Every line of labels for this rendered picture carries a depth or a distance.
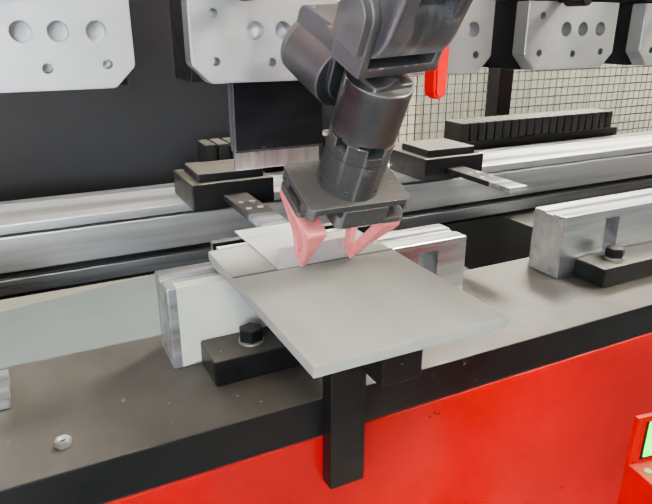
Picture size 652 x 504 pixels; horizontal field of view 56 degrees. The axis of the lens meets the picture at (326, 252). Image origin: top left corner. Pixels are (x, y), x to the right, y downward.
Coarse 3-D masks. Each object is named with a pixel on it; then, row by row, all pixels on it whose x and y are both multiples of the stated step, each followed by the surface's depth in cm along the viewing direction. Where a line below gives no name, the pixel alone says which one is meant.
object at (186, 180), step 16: (224, 160) 92; (176, 176) 90; (192, 176) 86; (208, 176) 84; (224, 176) 85; (240, 176) 86; (256, 176) 88; (272, 176) 88; (176, 192) 92; (192, 192) 83; (208, 192) 84; (224, 192) 85; (240, 192) 86; (256, 192) 87; (272, 192) 88; (192, 208) 84; (208, 208) 85; (240, 208) 79; (256, 208) 79; (256, 224) 74; (272, 224) 73
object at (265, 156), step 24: (240, 96) 62; (264, 96) 63; (288, 96) 65; (312, 96) 66; (240, 120) 63; (264, 120) 64; (288, 120) 65; (312, 120) 67; (240, 144) 64; (264, 144) 65; (288, 144) 66; (312, 144) 68; (240, 168) 66
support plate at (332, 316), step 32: (224, 256) 64; (256, 256) 64; (384, 256) 64; (256, 288) 56; (288, 288) 56; (320, 288) 56; (352, 288) 56; (384, 288) 56; (416, 288) 56; (448, 288) 56; (288, 320) 50; (320, 320) 50; (352, 320) 50; (384, 320) 50; (416, 320) 50; (448, 320) 50; (480, 320) 50; (320, 352) 45; (352, 352) 45; (384, 352) 46
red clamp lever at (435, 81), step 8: (448, 48) 63; (440, 64) 63; (432, 72) 64; (440, 72) 64; (432, 80) 64; (440, 80) 64; (424, 88) 66; (432, 88) 64; (440, 88) 64; (432, 96) 65; (440, 96) 65
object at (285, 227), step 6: (252, 228) 72; (258, 228) 72; (264, 228) 72; (270, 228) 72; (276, 228) 72; (282, 228) 72; (288, 228) 72; (240, 234) 70; (246, 234) 70; (252, 234) 70; (258, 234) 70; (264, 234) 70; (270, 234) 70
